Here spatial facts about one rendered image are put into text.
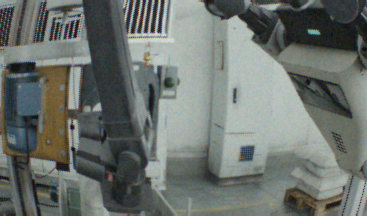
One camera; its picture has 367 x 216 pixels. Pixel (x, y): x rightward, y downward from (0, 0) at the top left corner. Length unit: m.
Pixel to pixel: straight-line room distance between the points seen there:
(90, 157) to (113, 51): 0.20
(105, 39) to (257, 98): 4.62
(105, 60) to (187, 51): 4.95
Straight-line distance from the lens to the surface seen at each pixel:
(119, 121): 0.70
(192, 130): 5.69
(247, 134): 5.24
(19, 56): 1.22
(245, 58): 5.15
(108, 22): 0.63
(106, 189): 0.88
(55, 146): 1.45
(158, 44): 4.22
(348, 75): 0.76
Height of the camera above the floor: 1.38
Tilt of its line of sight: 7 degrees down
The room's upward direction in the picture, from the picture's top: 3 degrees clockwise
